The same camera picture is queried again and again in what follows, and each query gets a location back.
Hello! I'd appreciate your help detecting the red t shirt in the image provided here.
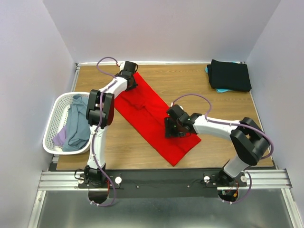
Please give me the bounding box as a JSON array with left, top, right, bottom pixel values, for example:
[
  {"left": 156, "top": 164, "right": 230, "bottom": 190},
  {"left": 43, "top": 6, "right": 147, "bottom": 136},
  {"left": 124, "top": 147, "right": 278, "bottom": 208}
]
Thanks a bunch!
[{"left": 114, "top": 73, "right": 201, "bottom": 166}]

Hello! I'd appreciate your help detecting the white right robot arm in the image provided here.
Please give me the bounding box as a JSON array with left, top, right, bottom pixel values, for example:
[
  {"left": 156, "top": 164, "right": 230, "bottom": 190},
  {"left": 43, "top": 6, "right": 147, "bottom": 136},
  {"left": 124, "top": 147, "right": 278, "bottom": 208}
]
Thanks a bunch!
[{"left": 165, "top": 104, "right": 272, "bottom": 186}]

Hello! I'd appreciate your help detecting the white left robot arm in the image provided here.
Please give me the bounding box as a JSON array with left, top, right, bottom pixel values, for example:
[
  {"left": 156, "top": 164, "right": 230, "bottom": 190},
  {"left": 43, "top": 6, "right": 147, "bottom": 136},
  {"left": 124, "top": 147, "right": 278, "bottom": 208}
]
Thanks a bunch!
[{"left": 84, "top": 61, "right": 138, "bottom": 188}]

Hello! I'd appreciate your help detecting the cyan folded t shirt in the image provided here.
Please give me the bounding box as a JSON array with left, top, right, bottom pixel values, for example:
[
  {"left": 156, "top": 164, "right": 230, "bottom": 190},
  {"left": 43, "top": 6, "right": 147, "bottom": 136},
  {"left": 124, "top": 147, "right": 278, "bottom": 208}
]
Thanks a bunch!
[{"left": 205, "top": 60, "right": 241, "bottom": 93}]

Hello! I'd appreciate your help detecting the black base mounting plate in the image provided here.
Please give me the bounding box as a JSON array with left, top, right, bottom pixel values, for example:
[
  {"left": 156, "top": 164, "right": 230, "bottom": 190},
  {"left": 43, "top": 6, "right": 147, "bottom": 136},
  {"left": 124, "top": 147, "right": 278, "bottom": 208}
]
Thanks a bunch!
[{"left": 74, "top": 168, "right": 247, "bottom": 203}]

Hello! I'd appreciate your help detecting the black folded t shirt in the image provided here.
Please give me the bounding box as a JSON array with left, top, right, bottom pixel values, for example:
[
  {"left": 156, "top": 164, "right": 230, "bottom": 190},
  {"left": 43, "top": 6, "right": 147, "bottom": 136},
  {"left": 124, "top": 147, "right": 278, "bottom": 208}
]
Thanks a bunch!
[{"left": 207, "top": 59, "right": 252, "bottom": 92}]

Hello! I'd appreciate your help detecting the grey blue t shirt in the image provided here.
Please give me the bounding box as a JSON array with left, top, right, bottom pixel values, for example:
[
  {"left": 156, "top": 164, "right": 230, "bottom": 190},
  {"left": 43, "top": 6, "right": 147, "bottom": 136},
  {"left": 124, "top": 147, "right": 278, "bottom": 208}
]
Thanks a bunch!
[{"left": 62, "top": 94, "right": 90, "bottom": 152}]

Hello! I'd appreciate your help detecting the white laundry basket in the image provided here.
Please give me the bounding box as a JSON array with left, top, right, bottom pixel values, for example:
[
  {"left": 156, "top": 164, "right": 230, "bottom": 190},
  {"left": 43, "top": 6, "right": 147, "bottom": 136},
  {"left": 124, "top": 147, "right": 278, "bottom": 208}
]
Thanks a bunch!
[{"left": 42, "top": 92, "right": 91, "bottom": 155}]

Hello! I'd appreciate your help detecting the lavender t shirt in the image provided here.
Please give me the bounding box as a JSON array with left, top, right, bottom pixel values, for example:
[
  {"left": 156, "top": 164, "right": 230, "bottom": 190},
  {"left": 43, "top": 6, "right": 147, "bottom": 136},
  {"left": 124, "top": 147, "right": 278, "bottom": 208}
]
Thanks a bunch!
[{"left": 53, "top": 125, "right": 67, "bottom": 147}]

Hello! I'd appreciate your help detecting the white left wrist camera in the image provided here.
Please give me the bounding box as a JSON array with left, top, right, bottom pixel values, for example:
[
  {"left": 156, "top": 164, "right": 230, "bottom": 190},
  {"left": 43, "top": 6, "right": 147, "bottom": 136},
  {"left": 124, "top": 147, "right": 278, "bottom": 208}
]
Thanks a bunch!
[{"left": 117, "top": 61, "right": 125, "bottom": 71}]

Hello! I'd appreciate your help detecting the aluminium frame rail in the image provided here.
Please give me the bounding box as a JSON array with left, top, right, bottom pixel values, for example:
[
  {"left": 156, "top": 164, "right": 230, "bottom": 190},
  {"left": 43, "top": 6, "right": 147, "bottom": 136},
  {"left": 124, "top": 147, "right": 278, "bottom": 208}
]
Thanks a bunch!
[{"left": 38, "top": 170, "right": 292, "bottom": 191}]

